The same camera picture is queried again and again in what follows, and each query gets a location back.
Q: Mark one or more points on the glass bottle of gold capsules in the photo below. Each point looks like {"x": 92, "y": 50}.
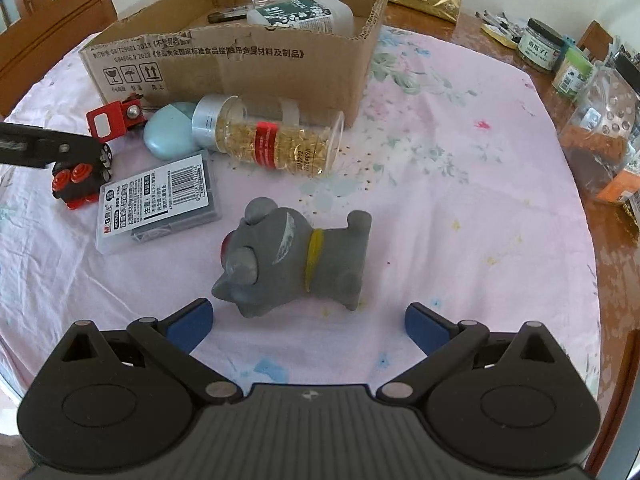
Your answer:
{"x": 270, "y": 142}

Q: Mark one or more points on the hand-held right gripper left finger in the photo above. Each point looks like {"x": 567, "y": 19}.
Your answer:
{"x": 192, "y": 325}

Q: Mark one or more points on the grey toy dog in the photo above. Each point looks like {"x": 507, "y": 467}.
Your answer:
{"x": 290, "y": 255}

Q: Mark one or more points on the black toy train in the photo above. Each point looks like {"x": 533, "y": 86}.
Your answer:
{"x": 82, "y": 185}

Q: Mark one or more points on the clear plastic lead box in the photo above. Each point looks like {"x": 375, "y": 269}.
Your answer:
{"x": 160, "y": 200}

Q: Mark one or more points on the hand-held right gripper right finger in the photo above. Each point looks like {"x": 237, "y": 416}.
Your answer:
{"x": 425, "y": 327}

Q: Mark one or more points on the light blue oval case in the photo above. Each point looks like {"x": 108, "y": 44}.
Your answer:
{"x": 167, "y": 135}

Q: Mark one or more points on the packet of pens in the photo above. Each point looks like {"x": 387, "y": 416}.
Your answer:
{"x": 620, "y": 50}

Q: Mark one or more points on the correction tape dispenser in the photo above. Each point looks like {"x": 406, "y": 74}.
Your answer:
{"x": 227, "y": 15}

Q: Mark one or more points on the yellow packet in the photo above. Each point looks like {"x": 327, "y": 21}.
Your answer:
{"x": 500, "y": 37}

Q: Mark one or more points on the pink floral tablecloth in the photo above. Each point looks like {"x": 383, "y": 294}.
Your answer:
{"x": 450, "y": 210}

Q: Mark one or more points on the brown cardboard box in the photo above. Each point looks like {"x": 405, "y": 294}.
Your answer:
{"x": 225, "y": 65}

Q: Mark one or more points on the white bottle with clear cap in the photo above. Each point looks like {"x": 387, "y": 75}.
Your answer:
{"x": 300, "y": 15}

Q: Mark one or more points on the red toy train car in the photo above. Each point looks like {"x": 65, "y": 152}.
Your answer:
{"x": 112, "y": 120}

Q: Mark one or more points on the green lid jar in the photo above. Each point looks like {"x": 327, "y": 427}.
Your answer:
{"x": 572, "y": 75}

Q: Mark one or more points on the large clear jar black lid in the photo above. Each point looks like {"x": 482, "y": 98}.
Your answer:
{"x": 600, "y": 135}

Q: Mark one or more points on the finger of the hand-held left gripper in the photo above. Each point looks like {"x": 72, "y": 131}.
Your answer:
{"x": 75, "y": 150}

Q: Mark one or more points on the small jar black lid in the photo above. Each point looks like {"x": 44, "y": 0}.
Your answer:
{"x": 540, "y": 47}

